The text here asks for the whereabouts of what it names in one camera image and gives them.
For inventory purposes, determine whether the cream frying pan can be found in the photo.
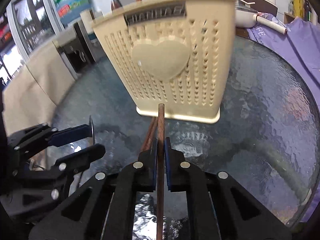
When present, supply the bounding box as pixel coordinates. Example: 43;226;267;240
235;0;288;35

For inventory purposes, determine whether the round glass table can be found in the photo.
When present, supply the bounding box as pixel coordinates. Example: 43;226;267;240
52;37;319;226

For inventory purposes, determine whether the cream perforated utensil holder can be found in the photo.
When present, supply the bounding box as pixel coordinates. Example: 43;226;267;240
92;0;236;124

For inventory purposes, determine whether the purple floral cloth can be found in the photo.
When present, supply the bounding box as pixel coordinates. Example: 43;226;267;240
247;18;319;207

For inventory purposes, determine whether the metal spoon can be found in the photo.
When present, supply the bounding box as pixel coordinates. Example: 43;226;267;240
89;115;95;145

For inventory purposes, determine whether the water dispenser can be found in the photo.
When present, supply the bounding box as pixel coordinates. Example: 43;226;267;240
53;20;105;79

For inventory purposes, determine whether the brown white rice cooker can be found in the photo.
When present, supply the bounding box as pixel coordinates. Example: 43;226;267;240
243;0;278;16

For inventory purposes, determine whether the yellow foil roll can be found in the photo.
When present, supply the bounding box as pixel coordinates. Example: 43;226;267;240
293;0;304;18

